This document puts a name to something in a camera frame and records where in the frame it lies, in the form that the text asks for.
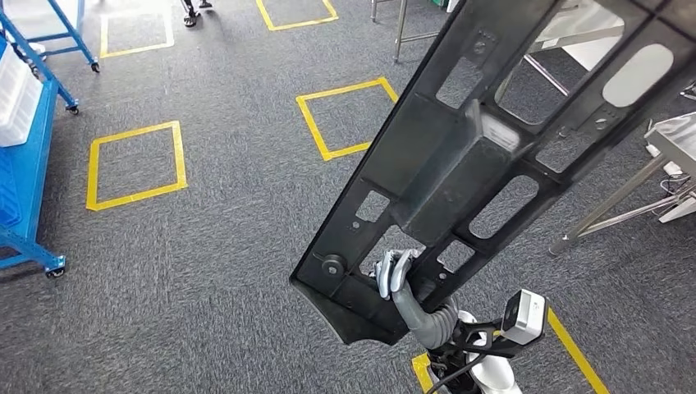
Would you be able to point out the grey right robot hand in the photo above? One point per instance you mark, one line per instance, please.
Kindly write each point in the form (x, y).
(394, 272)

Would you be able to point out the black plastic frame part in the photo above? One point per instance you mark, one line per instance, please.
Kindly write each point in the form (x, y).
(435, 179)

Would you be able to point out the stainless steel workbench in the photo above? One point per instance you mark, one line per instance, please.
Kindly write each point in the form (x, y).
(674, 136)

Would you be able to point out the stainless steel table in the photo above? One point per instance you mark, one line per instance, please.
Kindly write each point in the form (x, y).
(401, 32)

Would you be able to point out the white panel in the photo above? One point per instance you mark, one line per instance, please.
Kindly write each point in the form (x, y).
(639, 76)

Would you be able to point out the person's foot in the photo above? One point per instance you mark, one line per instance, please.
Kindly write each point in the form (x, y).
(205, 4)
(190, 20)

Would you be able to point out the blue metal rack with casters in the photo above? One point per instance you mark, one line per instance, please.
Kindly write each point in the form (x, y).
(67, 24)
(32, 179)

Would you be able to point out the white plastic bin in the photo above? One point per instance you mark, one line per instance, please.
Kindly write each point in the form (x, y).
(16, 103)

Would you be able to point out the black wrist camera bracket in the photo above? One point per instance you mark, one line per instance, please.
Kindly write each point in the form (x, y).
(478, 340)

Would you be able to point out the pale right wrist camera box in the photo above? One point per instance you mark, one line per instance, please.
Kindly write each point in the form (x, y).
(527, 318)

